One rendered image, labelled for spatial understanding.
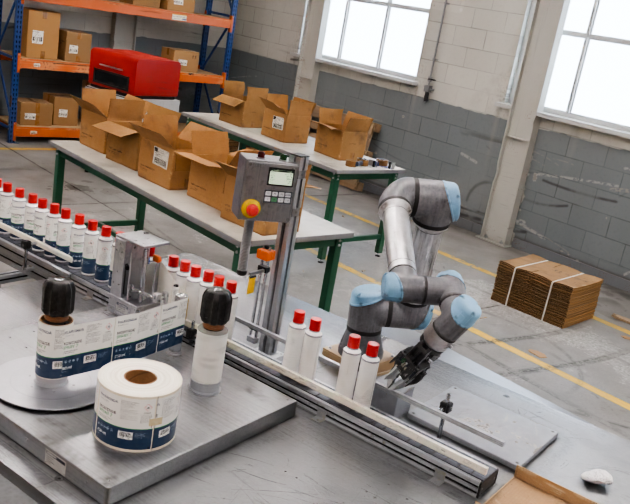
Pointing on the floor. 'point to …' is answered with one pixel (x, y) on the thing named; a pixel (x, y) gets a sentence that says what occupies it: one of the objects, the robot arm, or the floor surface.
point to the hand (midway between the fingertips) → (392, 384)
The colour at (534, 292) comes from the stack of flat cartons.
